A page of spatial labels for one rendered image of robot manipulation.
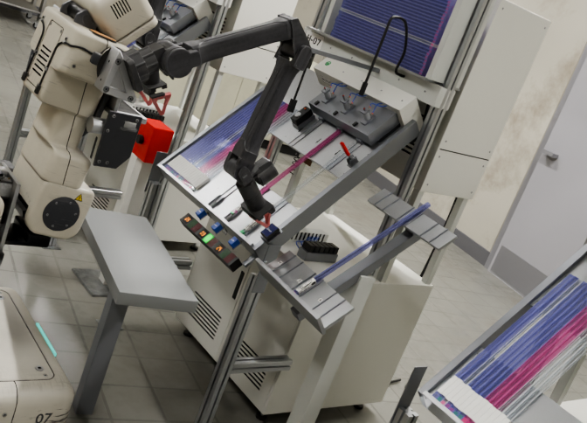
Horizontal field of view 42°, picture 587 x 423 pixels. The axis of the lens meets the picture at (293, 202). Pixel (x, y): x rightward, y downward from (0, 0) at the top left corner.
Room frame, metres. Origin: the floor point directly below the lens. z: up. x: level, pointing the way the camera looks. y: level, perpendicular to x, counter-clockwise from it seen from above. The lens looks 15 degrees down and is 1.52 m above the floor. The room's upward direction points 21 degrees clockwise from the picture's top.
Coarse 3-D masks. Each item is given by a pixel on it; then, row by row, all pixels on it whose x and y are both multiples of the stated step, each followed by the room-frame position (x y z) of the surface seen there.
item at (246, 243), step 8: (160, 168) 2.79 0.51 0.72; (168, 176) 2.75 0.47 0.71; (176, 184) 2.72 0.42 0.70; (184, 184) 2.65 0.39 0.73; (184, 192) 2.68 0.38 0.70; (192, 192) 2.60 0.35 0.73; (192, 200) 2.65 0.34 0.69; (200, 200) 2.56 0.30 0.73; (208, 208) 2.51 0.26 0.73; (216, 216) 2.48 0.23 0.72; (224, 224) 2.44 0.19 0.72; (232, 232) 2.42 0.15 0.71; (240, 232) 2.37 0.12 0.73; (240, 240) 2.39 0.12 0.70; (248, 240) 2.33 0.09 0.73; (248, 248) 2.37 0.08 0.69; (256, 256) 2.34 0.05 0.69
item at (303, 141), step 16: (304, 80) 3.04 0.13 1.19; (288, 96) 2.98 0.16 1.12; (304, 96) 2.95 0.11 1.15; (288, 128) 2.80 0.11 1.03; (304, 128) 2.78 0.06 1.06; (320, 128) 2.75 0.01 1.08; (288, 144) 2.73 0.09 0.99; (304, 144) 2.70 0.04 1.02; (336, 144) 2.66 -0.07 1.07; (368, 144) 2.61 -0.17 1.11; (320, 160) 2.61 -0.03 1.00; (336, 176) 2.52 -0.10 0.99
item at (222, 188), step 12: (216, 180) 2.66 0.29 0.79; (228, 180) 2.64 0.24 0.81; (204, 192) 2.62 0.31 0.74; (216, 192) 2.61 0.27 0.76; (228, 192) 2.59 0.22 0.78; (264, 192) 2.54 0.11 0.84; (216, 204) 2.55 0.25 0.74; (228, 204) 2.54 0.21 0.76; (288, 204) 2.46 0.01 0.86; (228, 216) 2.48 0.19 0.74; (240, 216) 2.47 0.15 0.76; (276, 216) 2.43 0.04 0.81; (288, 216) 2.41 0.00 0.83; (240, 228) 2.42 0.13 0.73; (252, 228) 2.39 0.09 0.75; (264, 228) 2.39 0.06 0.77; (252, 240) 2.36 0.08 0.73
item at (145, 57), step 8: (144, 48) 1.94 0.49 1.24; (128, 56) 1.90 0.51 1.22; (136, 56) 1.90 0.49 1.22; (144, 56) 1.92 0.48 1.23; (152, 56) 1.93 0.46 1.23; (128, 64) 1.86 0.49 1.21; (136, 64) 1.90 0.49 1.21; (144, 64) 1.90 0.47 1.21; (152, 64) 1.92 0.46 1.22; (128, 72) 1.88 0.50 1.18; (136, 72) 1.87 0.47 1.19; (144, 72) 1.91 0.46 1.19; (152, 72) 1.94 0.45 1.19; (136, 80) 1.88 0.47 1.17; (144, 80) 1.94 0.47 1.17; (136, 88) 1.89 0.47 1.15
